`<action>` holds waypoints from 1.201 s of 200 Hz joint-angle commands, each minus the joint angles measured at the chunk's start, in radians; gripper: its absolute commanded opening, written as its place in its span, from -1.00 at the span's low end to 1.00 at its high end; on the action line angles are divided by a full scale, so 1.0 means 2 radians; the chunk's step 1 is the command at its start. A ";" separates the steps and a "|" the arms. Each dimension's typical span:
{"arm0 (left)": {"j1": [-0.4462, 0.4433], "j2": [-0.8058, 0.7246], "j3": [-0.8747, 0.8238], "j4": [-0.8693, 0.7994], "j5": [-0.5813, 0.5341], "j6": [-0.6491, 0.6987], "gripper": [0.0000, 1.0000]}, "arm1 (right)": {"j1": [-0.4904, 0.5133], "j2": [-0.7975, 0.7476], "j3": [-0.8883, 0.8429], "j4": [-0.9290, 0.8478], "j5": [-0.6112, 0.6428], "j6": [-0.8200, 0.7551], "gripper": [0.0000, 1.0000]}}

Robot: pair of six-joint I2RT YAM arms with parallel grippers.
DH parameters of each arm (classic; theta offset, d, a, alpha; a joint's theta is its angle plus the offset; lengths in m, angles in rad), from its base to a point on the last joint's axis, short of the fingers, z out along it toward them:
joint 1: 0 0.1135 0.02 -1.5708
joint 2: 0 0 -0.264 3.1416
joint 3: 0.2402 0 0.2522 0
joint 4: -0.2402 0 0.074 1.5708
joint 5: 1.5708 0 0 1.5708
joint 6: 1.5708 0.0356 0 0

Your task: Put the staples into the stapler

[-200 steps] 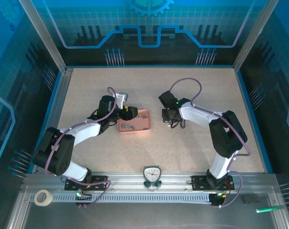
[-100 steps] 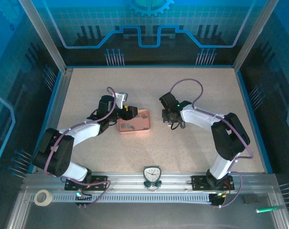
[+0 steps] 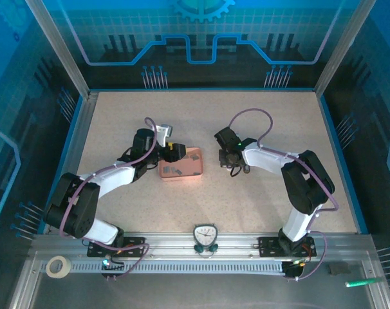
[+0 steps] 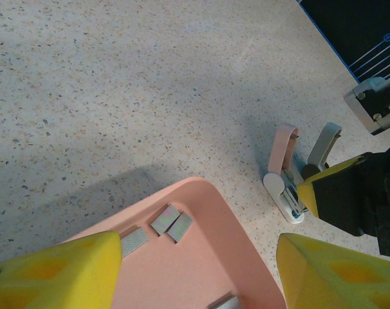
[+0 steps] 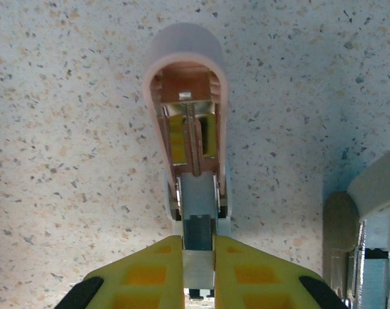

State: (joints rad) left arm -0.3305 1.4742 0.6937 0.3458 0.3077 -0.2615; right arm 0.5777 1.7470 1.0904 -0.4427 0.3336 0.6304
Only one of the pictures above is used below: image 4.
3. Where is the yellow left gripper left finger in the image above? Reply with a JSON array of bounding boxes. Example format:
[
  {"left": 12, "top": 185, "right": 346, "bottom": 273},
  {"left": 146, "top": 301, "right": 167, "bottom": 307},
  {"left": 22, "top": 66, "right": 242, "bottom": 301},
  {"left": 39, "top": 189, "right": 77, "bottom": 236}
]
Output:
[{"left": 0, "top": 229, "right": 123, "bottom": 309}]

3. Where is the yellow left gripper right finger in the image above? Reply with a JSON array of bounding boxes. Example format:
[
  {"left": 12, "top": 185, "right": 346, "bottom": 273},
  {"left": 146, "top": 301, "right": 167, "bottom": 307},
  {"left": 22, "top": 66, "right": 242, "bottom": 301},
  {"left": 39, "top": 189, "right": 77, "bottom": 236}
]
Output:
[{"left": 277, "top": 232, "right": 390, "bottom": 309}]

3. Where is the grey olive stapler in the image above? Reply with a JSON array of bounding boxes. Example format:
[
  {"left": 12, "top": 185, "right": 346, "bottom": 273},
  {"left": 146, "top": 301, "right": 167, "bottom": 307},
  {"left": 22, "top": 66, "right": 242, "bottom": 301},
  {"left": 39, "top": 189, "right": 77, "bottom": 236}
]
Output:
[{"left": 302, "top": 121, "right": 344, "bottom": 182}]

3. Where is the pink white stapler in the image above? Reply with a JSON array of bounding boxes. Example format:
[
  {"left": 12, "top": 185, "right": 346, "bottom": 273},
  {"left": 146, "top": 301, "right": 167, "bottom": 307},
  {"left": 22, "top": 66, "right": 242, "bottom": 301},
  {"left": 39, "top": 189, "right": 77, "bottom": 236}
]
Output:
[{"left": 263, "top": 122, "right": 307, "bottom": 225}]

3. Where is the silver staple strip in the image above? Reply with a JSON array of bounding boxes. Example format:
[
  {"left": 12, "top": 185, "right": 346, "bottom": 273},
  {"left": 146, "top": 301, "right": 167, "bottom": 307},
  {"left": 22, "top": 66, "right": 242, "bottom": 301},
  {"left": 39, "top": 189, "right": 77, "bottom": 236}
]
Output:
[
  {"left": 120, "top": 225, "right": 149, "bottom": 259},
  {"left": 207, "top": 295, "right": 241, "bottom": 309},
  {"left": 150, "top": 203, "right": 182, "bottom": 236},
  {"left": 166, "top": 212, "right": 194, "bottom": 243}
]

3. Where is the pink plastic tray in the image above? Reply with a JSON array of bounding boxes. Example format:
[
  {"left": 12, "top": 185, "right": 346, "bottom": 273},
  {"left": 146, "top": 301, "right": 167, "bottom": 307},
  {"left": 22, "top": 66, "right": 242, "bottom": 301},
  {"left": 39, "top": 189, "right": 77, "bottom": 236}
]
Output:
[{"left": 58, "top": 176, "right": 288, "bottom": 309}]

